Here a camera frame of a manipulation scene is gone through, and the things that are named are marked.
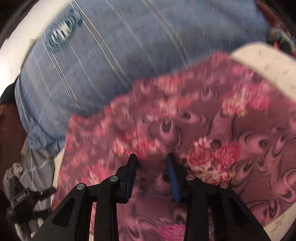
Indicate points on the grey striped towel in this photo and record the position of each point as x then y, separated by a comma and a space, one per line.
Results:
38, 169

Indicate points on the blue plaid blanket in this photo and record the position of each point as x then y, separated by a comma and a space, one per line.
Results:
95, 50

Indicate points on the pink floral garment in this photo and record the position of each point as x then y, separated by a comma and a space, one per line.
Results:
223, 122

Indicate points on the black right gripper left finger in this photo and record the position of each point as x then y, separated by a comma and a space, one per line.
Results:
71, 219

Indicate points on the white gloved left hand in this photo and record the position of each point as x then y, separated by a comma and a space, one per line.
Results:
27, 230

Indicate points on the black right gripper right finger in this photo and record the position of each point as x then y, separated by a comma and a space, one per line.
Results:
232, 220

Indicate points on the cream leaf-print pillow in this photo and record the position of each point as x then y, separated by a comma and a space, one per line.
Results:
279, 69

